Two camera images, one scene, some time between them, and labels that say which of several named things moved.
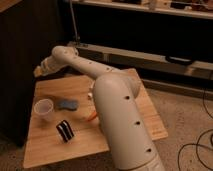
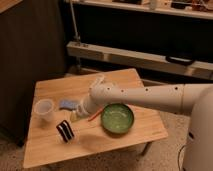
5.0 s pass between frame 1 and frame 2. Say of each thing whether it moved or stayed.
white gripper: moved
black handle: stayed
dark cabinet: stayed
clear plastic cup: stayed
